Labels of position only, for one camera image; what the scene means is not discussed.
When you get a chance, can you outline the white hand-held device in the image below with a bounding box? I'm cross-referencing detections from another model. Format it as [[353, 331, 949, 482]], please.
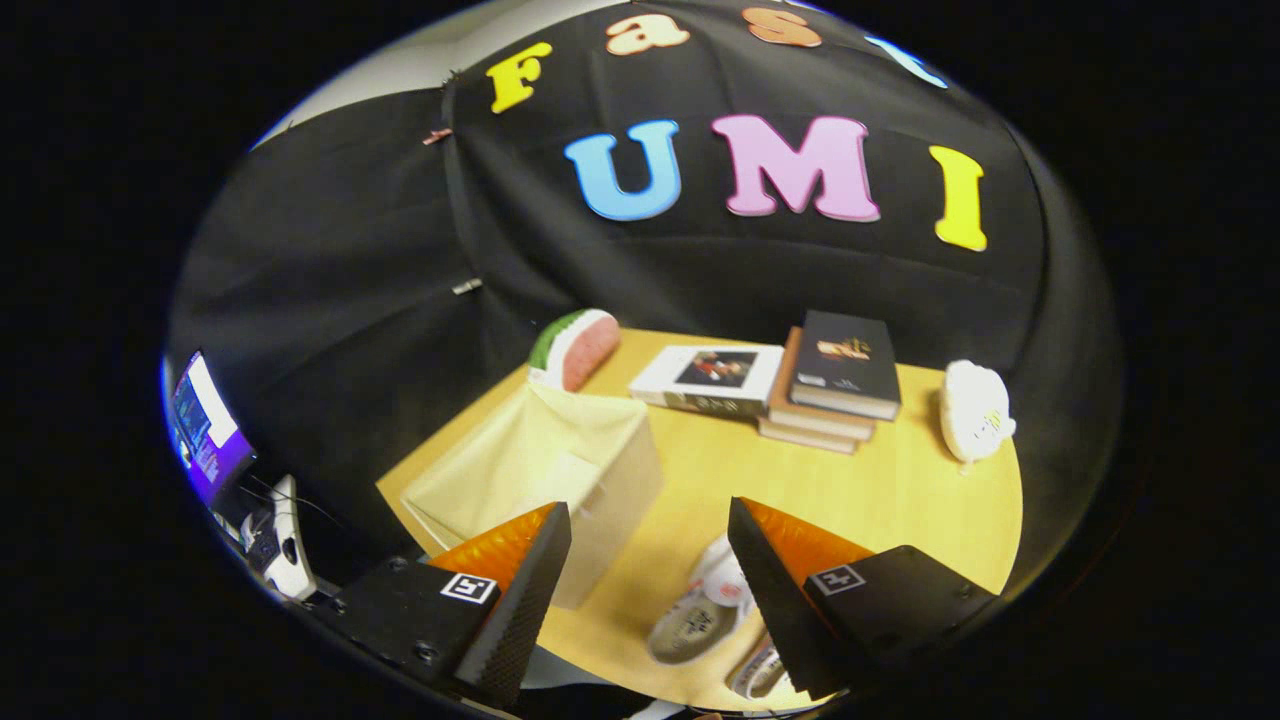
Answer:
[[245, 475, 319, 601]]

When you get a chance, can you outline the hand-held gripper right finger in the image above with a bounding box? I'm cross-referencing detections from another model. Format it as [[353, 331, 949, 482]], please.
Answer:
[[728, 496, 999, 702]]

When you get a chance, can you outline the white cover book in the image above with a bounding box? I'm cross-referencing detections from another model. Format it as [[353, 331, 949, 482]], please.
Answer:
[[628, 344, 786, 419]]

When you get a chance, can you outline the white plush toy with eyes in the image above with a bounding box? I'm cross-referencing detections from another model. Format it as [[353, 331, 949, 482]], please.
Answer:
[[938, 359, 1017, 471]]

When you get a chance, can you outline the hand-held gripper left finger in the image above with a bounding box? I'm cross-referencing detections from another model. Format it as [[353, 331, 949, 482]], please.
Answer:
[[325, 501, 573, 711]]

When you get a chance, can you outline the computer monitor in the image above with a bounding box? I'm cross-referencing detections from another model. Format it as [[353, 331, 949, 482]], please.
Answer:
[[165, 350, 256, 506]]

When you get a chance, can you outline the watermelon slice plush toy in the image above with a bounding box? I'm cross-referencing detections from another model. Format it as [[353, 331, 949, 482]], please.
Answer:
[[528, 308, 621, 393]]

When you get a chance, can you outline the white canvas shoe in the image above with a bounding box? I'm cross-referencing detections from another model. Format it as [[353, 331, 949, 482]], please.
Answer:
[[647, 535, 756, 666], [728, 632, 791, 701]]

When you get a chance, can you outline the beige fabric storage box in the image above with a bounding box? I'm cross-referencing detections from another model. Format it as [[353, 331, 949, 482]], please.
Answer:
[[400, 380, 664, 611]]

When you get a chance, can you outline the brown cover book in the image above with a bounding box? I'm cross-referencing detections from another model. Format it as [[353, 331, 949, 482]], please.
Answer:
[[768, 327, 879, 441], [757, 418, 859, 456]]

